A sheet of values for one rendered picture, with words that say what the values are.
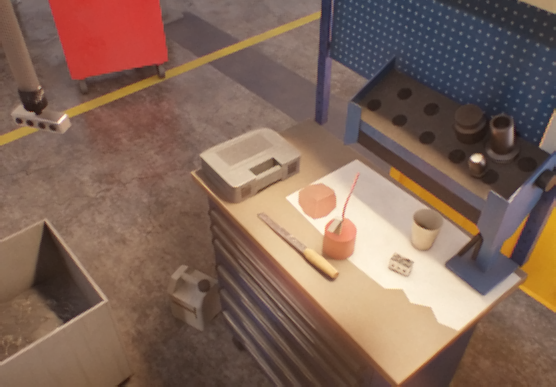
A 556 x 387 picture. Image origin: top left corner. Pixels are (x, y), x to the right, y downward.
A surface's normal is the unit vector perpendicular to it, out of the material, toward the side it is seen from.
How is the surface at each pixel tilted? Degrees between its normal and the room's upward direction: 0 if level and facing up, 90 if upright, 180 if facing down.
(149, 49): 90
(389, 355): 0
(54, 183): 0
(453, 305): 0
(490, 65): 90
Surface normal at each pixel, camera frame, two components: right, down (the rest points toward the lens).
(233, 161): 0.00, -0.75
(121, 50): 0.37, 0.62
